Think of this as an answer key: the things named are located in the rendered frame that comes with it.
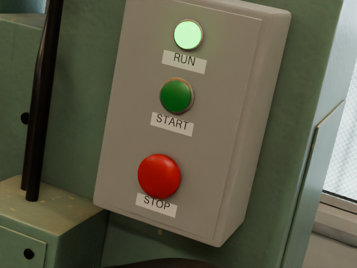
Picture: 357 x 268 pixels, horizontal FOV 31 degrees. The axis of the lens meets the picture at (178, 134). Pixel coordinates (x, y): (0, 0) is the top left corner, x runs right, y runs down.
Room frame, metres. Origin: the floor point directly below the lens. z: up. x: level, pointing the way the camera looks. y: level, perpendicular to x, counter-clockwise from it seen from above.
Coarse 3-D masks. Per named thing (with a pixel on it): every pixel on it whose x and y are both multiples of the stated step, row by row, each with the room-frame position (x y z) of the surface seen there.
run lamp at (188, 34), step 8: (184, 24) 0.41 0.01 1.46; (192, 24) 0.41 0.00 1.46; (176, 32) 0.41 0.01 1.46; (184, 32) 0.41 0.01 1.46; (192, 32) 0.41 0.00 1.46; (200, 32) 0.41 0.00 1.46; (176, 40) 0.41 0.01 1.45; (184, 40) 0.41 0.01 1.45; (192, 40) 0.41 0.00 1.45; (200, 40) 0.41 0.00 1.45; (184, 48) 0.41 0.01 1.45; (192, 48) 0.41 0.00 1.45
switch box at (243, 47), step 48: (144, 0) 0.42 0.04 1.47; (192, 0) 0.41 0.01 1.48; (144, 48) 0.42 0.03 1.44; (240, 48) 0.40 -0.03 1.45; (144, 96) 0.42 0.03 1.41; (240, 96) 0.40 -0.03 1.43; (144, 144) 0.42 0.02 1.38; (192, 144) 0.41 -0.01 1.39; (240, 144) 0.40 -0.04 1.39; (96, 192) 0.43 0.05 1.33; (144, 192) 0.42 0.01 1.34; (192, 192) 0.40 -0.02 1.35; (240, 192) 0.42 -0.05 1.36
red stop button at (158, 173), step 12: (156, 156) 0.41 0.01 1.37; (168, 156) 0.41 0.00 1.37; (144, 168) 0.41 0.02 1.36; (156, 168) 0.40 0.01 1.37; (168, 168) 0.40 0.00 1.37; (144, 180) 0.41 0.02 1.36; (156, 180) 0.40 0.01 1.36; (168, 180) 0.40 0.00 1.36; (180, 180) 0.40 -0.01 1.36; (156, 192) 0.40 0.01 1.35; (168, 192) 0.40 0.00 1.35
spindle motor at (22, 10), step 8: (0, 0) 0.62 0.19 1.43; (8, 0) 0.62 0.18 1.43; (16, 0) 0.63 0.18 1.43; (24, 0) 0.64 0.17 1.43; (32, 0) 0.65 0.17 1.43; (40, 0) 0.67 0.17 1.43; (0, 8) 0.62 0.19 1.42; (8, 8) 0.62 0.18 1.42; (16, 8) 0.63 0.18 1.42; (24, 8) 0.64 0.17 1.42; (32, 8) 0.65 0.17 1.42; (40, 8) 0.67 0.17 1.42
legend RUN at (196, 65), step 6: (168, 54) 0.42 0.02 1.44; (174, 54) 0.41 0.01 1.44; (180, 54) 0.41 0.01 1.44; (162, 60) 0.42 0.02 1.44; (168, 60) 0.42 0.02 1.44; (174, 60) 0.41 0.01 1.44; (180, 60) 0.41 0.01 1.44; (186, 60) 0.41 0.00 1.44; (192, 60) 0.41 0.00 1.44; (198, 60) 0.41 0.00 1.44; (204, 60) 0.41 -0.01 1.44; (180, 66) 0.41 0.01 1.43; (186, 66) 0.41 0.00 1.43; (192, 66) 0.41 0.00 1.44; (198, 66) 0.41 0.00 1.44; (204, 66) 0.41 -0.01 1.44; (198, 72) 0.41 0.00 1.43; (204, 72) 0.41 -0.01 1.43
